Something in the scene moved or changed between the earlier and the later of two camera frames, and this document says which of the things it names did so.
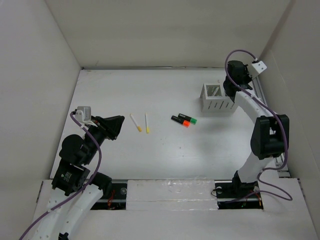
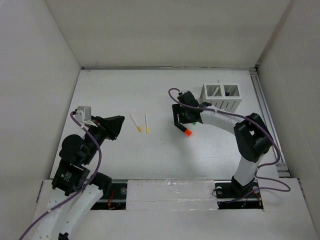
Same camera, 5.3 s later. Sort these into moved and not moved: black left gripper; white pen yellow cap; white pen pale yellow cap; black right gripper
Moved: black right gripper
Not moved: black left gripper; white pen yellow cap; white pen pale yellow cap
